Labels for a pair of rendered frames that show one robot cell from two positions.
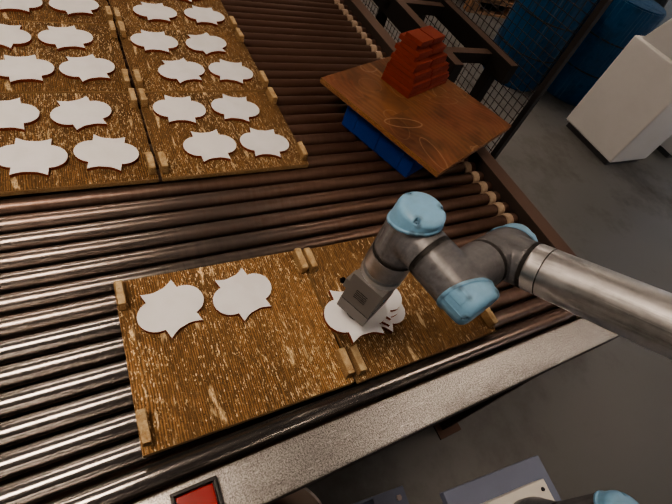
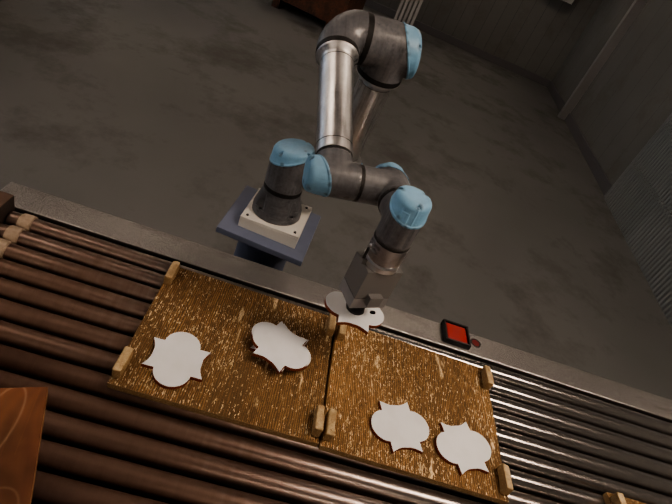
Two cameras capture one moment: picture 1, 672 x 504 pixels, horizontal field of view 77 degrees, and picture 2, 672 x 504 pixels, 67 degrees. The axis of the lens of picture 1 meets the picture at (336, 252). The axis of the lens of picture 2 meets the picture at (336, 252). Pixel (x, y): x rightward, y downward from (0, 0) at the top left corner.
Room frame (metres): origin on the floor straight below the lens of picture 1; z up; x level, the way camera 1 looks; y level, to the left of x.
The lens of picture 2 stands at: (1.21, 0.31, 1.79)
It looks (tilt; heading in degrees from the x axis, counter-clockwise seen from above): 36 degrees down; 214
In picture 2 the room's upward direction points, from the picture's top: 25 degrees clockwise
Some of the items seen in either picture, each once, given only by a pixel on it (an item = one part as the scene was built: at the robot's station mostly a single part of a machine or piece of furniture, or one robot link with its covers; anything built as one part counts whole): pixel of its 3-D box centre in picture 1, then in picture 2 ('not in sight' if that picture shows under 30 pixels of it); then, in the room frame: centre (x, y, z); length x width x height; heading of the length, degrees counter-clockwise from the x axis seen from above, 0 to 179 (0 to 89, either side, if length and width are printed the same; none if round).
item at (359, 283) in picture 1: (368, 281); (372, 281); (0.48, -0.08, 1.17); 0.10 x 0.09 x 0.16; 70
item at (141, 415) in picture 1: (143, 427); (487, 377); (0.16, 0.17, 0.95); 0.06 x 0.02 x 0.03; 43
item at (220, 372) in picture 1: (234, 334); (413, 403); (0.39, 0.12, 0.93); 0.41 x 0.35 x 0.02; 133
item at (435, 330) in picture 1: (397, 292); (237, 347); (0.67, -0.18, 0.93); 0.41 x 0.35 x 0.02; 134
